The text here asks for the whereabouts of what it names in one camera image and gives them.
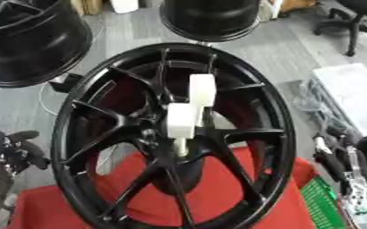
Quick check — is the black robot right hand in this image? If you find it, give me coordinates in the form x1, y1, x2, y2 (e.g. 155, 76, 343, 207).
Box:
310, 125, 363, 196

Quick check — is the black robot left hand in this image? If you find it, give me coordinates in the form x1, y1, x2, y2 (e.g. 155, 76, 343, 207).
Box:
0, 130, 54, 177

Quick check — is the black spoked wheel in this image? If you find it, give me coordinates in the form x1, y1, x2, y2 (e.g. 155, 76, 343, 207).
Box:
48, 42, 298, 229

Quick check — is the black wheel rim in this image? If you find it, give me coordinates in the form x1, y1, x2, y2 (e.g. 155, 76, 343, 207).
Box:
158, 0, 264, 43
0, 0, 95, 89

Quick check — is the clear plastic bag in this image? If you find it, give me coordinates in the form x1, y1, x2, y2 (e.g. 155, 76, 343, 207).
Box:
291, 78, 352, 130

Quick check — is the white plastic box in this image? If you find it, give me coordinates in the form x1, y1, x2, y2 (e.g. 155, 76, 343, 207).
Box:
310, 63, 367, 137

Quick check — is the black power adapter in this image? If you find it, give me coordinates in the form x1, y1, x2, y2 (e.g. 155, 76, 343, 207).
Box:
47, 72, 87, 94

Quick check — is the black office chair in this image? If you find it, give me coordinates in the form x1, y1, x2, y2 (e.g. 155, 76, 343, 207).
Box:
312, 0, 367, 58

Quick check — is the tan cardboard box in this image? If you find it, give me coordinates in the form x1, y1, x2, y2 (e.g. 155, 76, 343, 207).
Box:
69, 0, 106, 16
268, 0, 319, 14

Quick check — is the white plastic object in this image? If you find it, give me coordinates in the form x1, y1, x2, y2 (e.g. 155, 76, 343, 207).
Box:
108, 0, 141, 14

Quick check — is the white cable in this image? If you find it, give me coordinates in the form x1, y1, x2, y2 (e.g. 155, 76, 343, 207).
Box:
38, 81, 64, 116

